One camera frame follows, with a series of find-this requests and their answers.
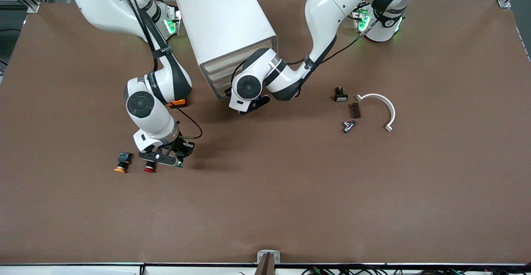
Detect green mushroom push button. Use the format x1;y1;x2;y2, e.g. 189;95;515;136
176;144;194;168

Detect yellow mushroom push button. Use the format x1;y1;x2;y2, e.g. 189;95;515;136
114;152;134;173

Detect green lit base connector box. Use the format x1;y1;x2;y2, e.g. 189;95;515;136
164;5;182;35
353;7;370;33

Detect grey metal mounting bracket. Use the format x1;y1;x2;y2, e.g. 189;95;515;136
257;250;281;265

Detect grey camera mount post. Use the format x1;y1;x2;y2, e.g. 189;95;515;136
254;253;276;275

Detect white curved bracket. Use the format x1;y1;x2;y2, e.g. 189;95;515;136
356;93;396;133

